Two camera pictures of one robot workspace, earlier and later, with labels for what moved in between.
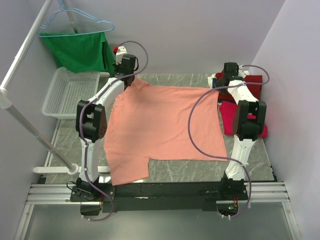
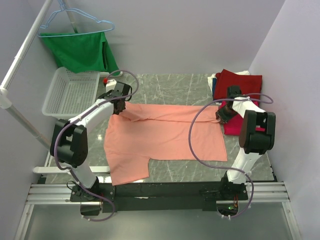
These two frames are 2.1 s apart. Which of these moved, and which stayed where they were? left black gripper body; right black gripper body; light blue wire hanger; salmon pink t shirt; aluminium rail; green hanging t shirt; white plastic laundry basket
Moved: salmon pink t shirt; right black gripper body; left black gripper body
Stayed: aluminium rail; light blue wire hanger; green hanging t shirt; white plastic laundry basket
